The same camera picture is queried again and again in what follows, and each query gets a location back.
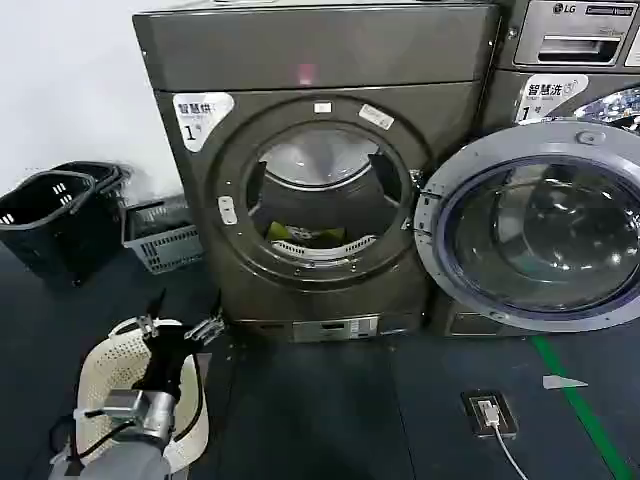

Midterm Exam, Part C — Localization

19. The grey dryer with open drum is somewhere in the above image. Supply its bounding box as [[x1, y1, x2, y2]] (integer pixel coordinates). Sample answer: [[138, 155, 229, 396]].
[[131, 0, 503, 346]]

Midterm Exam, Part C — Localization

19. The green floor tape line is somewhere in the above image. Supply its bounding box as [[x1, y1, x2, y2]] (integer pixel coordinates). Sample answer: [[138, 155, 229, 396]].
[[529, 334, 637, 480]]

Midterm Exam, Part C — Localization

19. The grey dryer with drawer panel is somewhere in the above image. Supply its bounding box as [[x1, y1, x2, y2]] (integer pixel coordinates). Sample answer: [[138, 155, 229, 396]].
[[430, 0, 640, 340]]

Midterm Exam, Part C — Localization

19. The grey slatted plastic crate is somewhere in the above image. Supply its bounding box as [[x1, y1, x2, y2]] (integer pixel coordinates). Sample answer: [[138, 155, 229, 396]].
[[121, 198, 206, 276]]

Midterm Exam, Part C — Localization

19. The black floor socket box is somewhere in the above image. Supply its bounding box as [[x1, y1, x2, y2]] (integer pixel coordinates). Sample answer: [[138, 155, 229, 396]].
[[460, 390, 519, 442]]

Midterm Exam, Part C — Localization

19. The black plastic shopping basket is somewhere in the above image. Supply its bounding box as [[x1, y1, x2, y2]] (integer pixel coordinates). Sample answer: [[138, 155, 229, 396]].
[[48, 159, 132, 241], [0, 169, 109, 290]]

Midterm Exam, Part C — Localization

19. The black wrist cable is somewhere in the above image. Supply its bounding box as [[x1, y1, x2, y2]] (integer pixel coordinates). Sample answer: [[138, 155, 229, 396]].
[[49, 408, 151, 464]]

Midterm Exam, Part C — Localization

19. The white perforated laundry basket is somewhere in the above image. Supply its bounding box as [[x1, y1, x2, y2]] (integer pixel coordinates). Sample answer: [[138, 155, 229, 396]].
[[76, 317, 212, 472]]

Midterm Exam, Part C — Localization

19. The white floor tape piece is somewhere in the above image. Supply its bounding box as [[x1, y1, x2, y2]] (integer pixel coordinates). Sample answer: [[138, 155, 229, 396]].
[[542, 374, 590, 391]]

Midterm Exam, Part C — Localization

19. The green cloth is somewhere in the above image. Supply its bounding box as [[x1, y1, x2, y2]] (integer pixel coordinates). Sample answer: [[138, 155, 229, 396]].
[[266, 219, 347, 246]]

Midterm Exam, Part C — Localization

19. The round glass dryer door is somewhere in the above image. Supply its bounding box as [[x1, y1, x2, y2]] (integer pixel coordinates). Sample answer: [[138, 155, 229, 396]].
[[411, 119, 640, 335]]

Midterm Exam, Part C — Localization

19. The white power cable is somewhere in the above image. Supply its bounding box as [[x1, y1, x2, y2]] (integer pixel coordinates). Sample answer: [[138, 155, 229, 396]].
[[477, 398, 532, 480]]

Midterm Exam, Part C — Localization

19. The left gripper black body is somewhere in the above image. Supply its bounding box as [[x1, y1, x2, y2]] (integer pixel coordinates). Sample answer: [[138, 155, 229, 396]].
[[131, 323, 212, 402]]

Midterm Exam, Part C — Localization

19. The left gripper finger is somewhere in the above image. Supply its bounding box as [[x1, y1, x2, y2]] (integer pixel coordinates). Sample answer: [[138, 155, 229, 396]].
[[137, 287, 168, 341], [183, 294, 227, 346]]

